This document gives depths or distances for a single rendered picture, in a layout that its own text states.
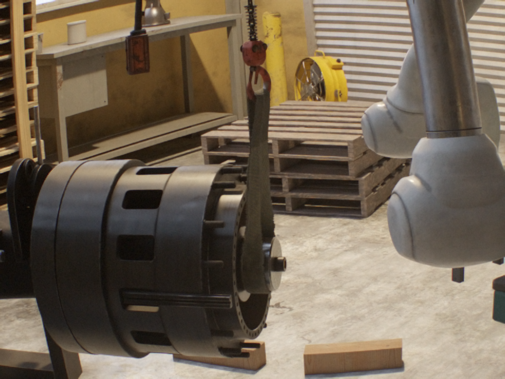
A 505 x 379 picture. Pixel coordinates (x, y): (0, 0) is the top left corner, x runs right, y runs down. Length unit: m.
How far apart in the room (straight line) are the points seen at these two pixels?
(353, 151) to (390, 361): 2.23
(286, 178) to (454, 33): 4.69
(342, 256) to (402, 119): 3.63
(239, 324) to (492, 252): 1.11
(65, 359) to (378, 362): 1.27
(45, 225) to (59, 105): 4.54
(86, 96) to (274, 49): 2.17
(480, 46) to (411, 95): 6.22
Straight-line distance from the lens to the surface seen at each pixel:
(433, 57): 1.54
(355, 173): 6.01
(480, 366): 3.91
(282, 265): 2.62
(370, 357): 3.93
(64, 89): 7.21
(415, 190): 1.52
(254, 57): 2.46
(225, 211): 2.51
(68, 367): 3.98
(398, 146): 1.81
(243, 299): 2.65
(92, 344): 2.67
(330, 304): 4.72
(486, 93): 1.87
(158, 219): 2.49
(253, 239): 2.56
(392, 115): 1.80
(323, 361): 3.94
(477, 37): 8.00
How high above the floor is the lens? 1.68
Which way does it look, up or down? 14 degrees down
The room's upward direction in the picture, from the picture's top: 4 degrees counter-clockwise
